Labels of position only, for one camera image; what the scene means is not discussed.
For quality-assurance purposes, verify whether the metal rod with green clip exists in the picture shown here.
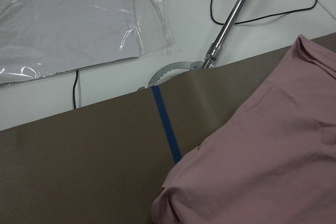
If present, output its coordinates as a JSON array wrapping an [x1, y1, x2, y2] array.
[[138, 0, 246, 90]]

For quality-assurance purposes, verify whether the pink Snoopy t-shirt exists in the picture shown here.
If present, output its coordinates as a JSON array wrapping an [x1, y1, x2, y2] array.
[[152, 36, 335, 223]]

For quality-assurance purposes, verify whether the clear plastic bag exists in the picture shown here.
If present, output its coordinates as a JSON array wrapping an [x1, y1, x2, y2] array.
[[1, 0, 174, 86]]

